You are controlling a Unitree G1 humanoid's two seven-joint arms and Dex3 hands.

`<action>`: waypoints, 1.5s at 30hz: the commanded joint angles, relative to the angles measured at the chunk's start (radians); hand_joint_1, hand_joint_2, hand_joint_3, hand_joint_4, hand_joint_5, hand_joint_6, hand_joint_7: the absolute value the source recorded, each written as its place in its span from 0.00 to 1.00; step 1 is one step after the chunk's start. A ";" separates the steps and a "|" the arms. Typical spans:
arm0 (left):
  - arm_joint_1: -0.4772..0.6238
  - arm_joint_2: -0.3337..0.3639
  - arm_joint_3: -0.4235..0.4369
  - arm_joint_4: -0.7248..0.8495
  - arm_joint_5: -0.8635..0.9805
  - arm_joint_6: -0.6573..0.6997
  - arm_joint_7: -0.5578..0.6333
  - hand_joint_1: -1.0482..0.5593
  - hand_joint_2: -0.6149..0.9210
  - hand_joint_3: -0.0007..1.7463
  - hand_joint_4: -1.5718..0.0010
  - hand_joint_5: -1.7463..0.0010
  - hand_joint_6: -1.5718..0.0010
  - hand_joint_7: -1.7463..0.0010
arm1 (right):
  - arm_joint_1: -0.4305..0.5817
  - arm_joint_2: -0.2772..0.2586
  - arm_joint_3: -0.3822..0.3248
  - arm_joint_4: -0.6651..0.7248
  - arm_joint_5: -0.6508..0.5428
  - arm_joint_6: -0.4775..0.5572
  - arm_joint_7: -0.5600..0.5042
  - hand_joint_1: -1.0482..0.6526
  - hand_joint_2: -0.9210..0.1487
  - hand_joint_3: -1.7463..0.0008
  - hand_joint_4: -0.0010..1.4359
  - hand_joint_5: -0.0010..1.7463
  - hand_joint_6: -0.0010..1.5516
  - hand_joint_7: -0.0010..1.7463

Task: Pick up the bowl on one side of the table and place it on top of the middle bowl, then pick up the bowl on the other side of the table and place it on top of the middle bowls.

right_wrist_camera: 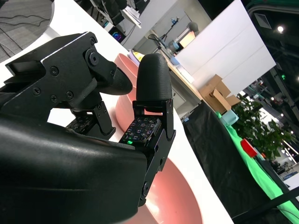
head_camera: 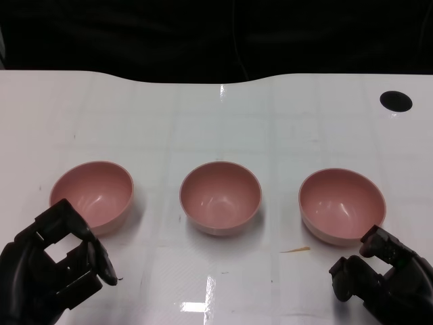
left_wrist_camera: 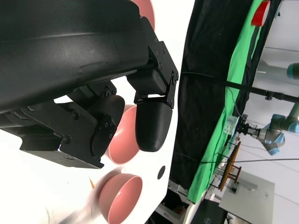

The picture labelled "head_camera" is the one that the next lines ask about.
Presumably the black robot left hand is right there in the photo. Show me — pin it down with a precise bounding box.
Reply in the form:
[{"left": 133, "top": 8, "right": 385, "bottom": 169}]
[{"left": 0, "top": 198, "right": 120, "bottom": 325}]

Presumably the round black table grommet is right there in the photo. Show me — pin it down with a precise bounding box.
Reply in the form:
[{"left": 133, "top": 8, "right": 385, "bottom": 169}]
[{"left": 379, "top": 90, "right": 414, "bottom": 112}]

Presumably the black backdrop cloth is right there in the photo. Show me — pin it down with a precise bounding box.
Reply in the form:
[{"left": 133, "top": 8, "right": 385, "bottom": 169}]
[{"left": 0, "top": 0, "right": 433, "bottom": 84}]

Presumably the thin black hanging cable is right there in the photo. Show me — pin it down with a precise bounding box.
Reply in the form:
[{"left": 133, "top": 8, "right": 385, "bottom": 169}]
[{"left": 231, "top": 0, "right": 250, "bottom": 81}]

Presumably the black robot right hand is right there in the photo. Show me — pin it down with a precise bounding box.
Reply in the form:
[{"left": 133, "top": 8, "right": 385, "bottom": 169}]
[{"left": 328, "top": 225, "right": 433, "bottom": 325}]

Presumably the pink plastic bowl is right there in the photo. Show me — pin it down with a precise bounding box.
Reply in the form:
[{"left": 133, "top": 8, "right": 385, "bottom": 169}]
[
  {"left": 298, "top": 167, "right": 387, "bottom": 247},
  {"left": 49, "top": 160, "right": 135, "bottom": 237},
  {"left": 179, "top": 160, "right": 263, "bottom": 237}
]

